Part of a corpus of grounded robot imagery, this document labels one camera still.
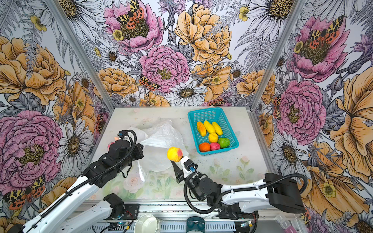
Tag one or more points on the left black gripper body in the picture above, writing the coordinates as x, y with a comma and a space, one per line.
136, 156

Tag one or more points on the aluminium front rail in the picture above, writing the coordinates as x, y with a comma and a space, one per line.
175, 210

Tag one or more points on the white plastic bag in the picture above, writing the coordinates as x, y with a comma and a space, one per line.
157, 140

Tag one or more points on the pink red fruit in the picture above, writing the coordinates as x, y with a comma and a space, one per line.
214, 146

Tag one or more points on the dark green round container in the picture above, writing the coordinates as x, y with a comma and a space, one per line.
195, 224

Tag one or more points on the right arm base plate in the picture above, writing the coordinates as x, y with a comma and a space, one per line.
232, 212

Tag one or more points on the cartoon boy doll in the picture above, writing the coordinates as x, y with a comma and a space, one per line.
115, 139

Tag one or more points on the yellow star fruit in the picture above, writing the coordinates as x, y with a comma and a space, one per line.
213, 138

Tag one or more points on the green fruit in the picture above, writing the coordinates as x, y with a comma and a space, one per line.
224, 142

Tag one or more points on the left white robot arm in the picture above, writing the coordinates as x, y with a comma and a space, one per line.
53, 216

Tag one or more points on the white round cup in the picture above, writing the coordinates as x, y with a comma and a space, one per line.
147, 224

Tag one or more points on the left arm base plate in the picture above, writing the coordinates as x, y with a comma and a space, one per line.
128, 211

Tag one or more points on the pink plastic object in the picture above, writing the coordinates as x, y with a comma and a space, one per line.
285, 224

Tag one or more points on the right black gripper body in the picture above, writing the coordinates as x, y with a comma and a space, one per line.
192, 182

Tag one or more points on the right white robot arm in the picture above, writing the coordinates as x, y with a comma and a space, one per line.
280, 192

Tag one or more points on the orange yellow mango fruit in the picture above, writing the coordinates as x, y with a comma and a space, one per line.
201, 129

